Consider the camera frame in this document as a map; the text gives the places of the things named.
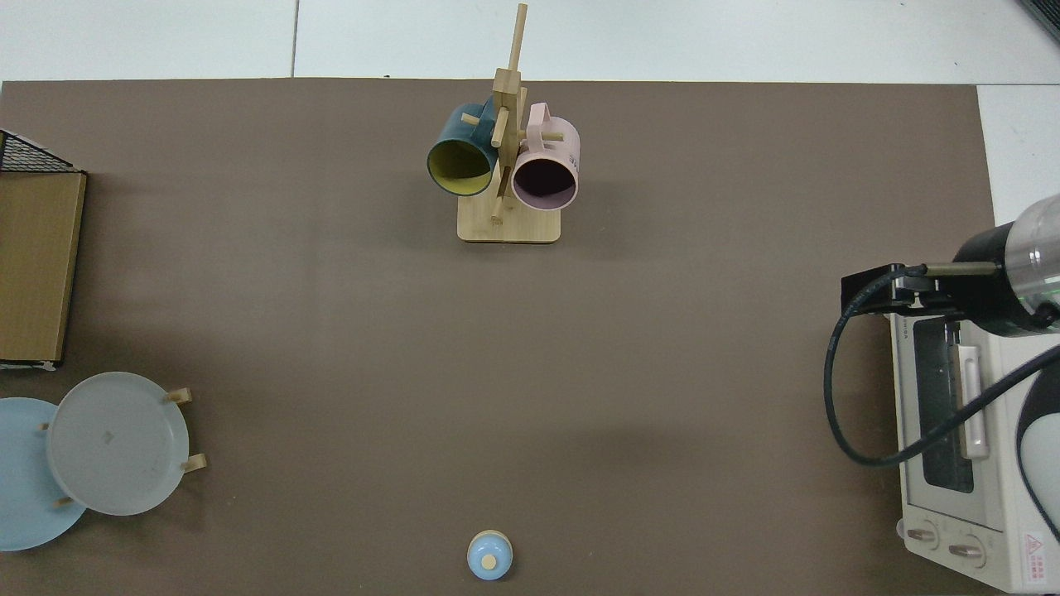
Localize wire basket with wooden floor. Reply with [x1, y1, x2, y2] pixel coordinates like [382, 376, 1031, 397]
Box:
[0, 128, 88, 371]

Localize pale toaster oven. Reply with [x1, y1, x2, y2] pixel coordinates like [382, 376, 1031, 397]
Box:
[890, 313, 1060, 594]

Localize dark teal cup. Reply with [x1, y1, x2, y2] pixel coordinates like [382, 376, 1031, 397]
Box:
[427, 101, 499, 197]

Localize grey plate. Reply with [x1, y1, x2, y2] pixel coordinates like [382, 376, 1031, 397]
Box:
[46, 372, 190, 517]

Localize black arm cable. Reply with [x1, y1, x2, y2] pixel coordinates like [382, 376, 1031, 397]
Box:
[824, 263, 1060, 467]

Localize wooden cup stand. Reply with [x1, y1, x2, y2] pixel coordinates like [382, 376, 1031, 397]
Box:
[457, 2, 562, 244]

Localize wooden plate rack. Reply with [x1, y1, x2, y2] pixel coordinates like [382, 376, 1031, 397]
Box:
[37, 387, 208, 507]

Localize small blue round thing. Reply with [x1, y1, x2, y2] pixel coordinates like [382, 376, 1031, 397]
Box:
[467, 531, 513, 581]

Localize light blue plate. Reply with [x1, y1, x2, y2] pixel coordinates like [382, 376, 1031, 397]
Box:
[0, 397, 88, 551]

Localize brown table cloth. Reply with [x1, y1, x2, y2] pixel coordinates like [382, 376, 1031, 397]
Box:
[0, 79, 1001, 596]

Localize pink cup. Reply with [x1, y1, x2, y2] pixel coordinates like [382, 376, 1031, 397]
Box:
[511, 103, 581, 210]

